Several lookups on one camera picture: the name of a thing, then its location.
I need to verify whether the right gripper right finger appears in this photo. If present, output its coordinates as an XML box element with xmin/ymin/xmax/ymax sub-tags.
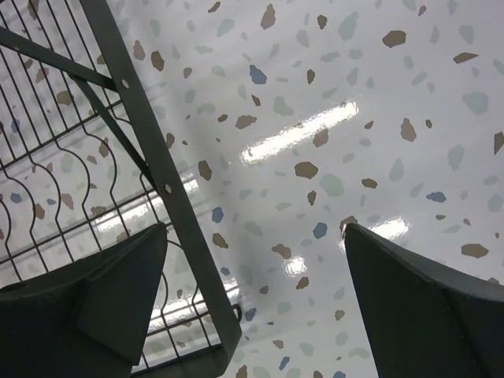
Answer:
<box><xmin>344</xmin><ymin>224</ymin><xmax>503</xmax><ymax>377</ymax></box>

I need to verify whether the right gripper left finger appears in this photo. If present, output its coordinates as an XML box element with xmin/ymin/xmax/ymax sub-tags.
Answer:
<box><xmin>1</xmin><ymin>223</ymin><xmax>167</xmax><ymax>377</ymax></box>

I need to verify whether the black wire dish rack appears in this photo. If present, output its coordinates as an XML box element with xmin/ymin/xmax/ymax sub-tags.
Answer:
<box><xmin>1</xmin><ymin>1</ymin><xmax>242</xmax><ymax>377</ymax></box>

